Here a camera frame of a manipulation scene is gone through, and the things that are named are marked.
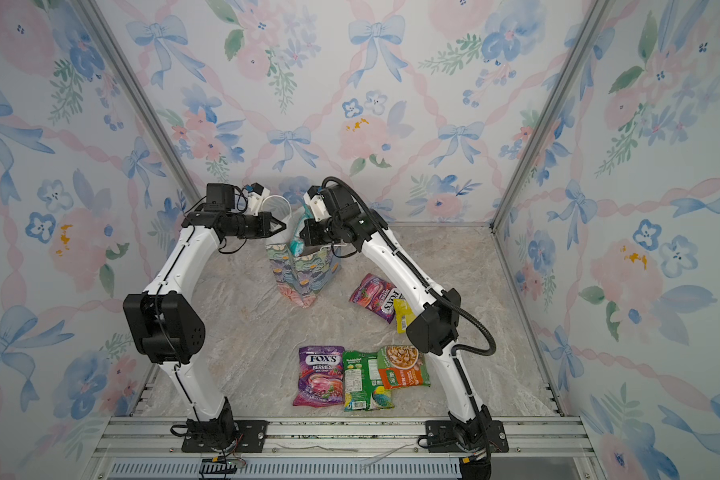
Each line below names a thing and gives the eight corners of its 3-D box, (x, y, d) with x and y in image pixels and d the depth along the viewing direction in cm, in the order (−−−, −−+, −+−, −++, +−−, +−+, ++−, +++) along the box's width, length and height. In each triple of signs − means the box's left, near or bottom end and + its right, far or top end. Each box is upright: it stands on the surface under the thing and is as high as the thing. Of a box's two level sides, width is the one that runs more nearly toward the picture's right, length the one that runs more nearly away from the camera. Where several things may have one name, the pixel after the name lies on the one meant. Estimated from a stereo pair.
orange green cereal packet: (378, 388, 84) (378, 385, 81) (377, 349, 91) (377, 345, 88) (429, 388, 84) (431, 385, 81) (424, 349, 91) (425, 345, 88)
